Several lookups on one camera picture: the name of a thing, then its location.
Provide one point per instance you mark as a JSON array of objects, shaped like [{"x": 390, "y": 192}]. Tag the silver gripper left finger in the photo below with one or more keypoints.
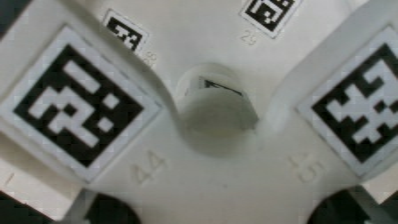
[{"x": 99, "y": 209}]

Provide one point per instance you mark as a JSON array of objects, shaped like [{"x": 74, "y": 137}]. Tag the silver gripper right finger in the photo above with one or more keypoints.
[{"x": 351, "y": 208}]

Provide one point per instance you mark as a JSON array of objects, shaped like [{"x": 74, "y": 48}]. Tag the white cross-shaped table base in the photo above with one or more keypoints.
[{"x": 90, "y": 119}]

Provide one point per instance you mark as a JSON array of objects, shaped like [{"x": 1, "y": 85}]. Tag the white cylindrical table leg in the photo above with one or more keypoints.
[{"x": 216, "y": 109}]

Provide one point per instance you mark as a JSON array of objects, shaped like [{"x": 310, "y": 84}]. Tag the white round table top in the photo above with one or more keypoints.
[{"x": 253, "y": 35}]

